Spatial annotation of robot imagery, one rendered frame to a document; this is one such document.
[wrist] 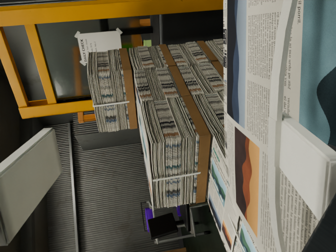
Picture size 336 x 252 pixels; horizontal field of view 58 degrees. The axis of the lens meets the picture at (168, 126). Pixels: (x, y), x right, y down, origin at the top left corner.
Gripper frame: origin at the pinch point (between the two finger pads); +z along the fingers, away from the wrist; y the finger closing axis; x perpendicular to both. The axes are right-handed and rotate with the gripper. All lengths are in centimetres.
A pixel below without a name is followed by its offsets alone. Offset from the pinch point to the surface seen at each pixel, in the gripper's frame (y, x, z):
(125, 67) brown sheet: -22, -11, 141
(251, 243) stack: 21, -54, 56
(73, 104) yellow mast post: -70, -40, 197
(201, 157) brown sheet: 11, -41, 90
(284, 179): 8.4, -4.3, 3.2
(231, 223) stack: 18, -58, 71
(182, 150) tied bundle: 4, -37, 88
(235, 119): 7.2, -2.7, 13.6
